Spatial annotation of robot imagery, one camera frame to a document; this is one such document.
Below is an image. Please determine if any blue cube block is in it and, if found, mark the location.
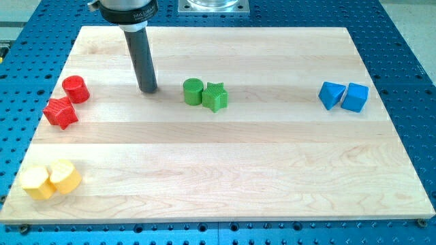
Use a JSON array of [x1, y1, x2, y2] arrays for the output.
[[341, 82, 369, 113]]

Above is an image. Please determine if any blue triangle block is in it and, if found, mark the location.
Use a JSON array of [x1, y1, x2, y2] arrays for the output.
[[318, 82, 346, 110]]

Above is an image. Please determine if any wooden board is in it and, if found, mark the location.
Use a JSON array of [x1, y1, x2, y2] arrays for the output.
[[1, 26, 435, 224]]

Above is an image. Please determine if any green cylinder block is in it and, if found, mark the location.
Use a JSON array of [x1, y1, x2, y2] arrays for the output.
[[183, 78, 204, 105]]

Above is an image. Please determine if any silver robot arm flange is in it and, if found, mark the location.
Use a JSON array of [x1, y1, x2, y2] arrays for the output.
[[87, 0, 159, 25]]

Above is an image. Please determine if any red star block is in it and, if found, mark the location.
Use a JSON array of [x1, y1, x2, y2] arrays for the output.
[[42, 97, 78, 130]]

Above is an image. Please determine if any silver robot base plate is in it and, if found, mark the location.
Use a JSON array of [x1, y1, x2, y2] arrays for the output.
[[177, 0, 250, 16]]

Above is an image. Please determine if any red cylinder block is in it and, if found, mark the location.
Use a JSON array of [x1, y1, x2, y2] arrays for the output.
[[62, 76, 90, 103]]

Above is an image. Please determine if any yellow hexagon block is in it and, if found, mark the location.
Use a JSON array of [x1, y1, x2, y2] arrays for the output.
[[19, 166, 56, 200]]

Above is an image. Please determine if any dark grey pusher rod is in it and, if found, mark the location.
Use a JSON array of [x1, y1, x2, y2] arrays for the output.
[[119, 21, 157, 93]]

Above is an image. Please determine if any yellow cylinder block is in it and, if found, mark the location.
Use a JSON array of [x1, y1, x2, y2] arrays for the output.
[[50, 159, 82, 195]]

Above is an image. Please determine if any green star block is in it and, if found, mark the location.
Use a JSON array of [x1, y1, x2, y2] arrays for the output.
[[202, 82, 228, 113]]

